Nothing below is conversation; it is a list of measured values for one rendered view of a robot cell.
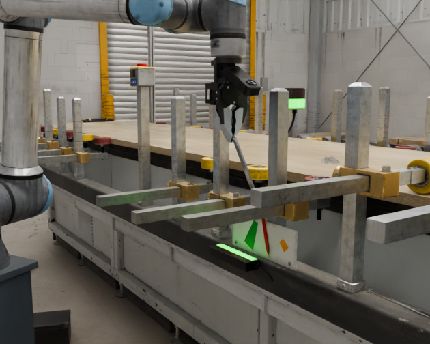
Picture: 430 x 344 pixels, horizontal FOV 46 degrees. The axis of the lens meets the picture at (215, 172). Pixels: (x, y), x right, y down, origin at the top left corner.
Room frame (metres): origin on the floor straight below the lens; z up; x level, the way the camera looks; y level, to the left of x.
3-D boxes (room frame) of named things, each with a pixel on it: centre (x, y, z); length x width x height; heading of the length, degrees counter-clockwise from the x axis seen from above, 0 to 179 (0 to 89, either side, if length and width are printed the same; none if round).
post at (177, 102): (1.67, 0.12, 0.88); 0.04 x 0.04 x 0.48; 34
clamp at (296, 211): (1.24, -0.17, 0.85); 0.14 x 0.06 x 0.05; 34
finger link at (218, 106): (1.28, -0.02, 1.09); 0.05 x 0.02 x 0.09; 124
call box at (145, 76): (1.89, 0.27, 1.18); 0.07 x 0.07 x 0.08; 34
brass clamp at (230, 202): (1.44, -0.03, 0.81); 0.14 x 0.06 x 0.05; 34
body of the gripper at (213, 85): (1.31, -0.03, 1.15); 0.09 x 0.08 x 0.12; 34
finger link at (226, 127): (1.30, -0.02, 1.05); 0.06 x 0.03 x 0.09; 34
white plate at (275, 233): (1.27, -0.12, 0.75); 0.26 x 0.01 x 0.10; 34
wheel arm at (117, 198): (1.59, 0.17, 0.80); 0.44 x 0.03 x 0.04; 124
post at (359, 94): (1.05, -0.30, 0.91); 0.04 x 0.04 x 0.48; 34
